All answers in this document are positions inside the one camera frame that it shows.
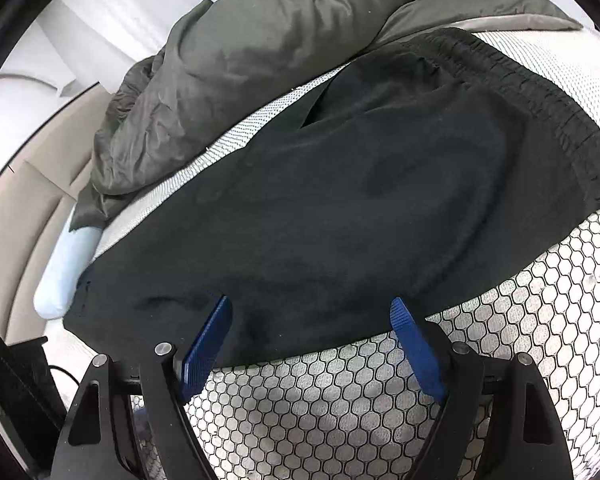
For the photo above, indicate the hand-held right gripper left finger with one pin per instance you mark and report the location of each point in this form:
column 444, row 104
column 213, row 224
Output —
column 207, row 347

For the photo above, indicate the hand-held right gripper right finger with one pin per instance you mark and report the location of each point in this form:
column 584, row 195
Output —
column 415, row 355

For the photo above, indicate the black pants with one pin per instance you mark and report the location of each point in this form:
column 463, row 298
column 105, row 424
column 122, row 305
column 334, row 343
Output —
column 355, row 185

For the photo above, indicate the bed with honeycomb mattress cover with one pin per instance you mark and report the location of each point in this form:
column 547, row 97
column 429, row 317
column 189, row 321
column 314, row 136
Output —
column 530, row 320

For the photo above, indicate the light blue pillow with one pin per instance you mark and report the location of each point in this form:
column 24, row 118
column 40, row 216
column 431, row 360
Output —
column 62, row 280

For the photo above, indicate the black textured object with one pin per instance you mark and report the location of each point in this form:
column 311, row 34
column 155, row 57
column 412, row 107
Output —
column 22, row 390

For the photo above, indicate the beige padded headboard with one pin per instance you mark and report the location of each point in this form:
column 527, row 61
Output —
column 25, row 220

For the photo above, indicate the grey duvet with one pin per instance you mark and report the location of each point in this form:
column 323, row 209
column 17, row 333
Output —
column 240, row 75

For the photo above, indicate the white curtain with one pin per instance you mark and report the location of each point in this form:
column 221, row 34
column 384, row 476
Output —
column 130, row 15

